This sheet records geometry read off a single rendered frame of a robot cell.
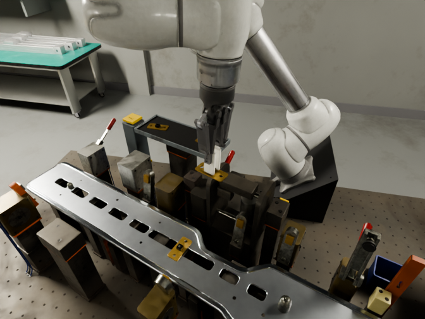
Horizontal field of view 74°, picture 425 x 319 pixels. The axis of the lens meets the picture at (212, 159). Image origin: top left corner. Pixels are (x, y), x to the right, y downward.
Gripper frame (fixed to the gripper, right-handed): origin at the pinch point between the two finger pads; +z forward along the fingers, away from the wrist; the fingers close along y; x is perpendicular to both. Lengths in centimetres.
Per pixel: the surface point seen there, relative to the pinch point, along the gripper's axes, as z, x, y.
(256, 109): 123, -103, -266
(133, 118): 18, -56, -23
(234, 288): 32.9, 15.4, 8.3
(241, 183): 13.5, 3.9, -10.9
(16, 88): 121, -376, -103
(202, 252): 33.2, 1.3, 4.1
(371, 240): 10.4, 39.9, -8.9
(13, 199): 30, -63, 27
